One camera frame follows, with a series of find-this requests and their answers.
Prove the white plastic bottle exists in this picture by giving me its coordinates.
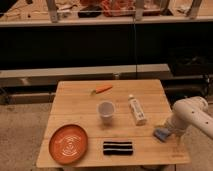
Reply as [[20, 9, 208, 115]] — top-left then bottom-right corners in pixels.
[[128, 94, 147, 126]]

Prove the wooden table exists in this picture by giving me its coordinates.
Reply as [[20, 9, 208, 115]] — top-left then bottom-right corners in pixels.
[[37, 79, 190, 168]]

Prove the long wooden bench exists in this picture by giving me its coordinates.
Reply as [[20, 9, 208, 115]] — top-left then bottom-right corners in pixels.
[[0, 64, 172, 87]]

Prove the white sponge with blue side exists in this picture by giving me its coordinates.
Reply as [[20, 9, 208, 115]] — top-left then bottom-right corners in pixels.
[[153, 128, 170, 142]]

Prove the orange patterned plate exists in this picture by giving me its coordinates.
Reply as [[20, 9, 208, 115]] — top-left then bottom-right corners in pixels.
[[49, 124, 88, 165]]

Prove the white ceramic cup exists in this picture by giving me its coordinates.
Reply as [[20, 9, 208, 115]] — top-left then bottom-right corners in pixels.
[[97, 101, 115, 124]]

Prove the black white striped cloth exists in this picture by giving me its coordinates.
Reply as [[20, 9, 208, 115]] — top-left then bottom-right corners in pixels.
[[103, 141, 133, 155]]

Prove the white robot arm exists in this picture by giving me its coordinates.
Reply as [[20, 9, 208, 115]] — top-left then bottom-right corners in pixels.
[[165, 96, 213, 140]]

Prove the orange toy carrot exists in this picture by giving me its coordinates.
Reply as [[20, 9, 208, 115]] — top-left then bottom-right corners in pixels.
[[91, 85, 113, 94]]

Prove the hanging black cable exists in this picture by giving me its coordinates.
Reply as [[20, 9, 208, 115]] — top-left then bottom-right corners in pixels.
[[132, 0, 139, 80]]

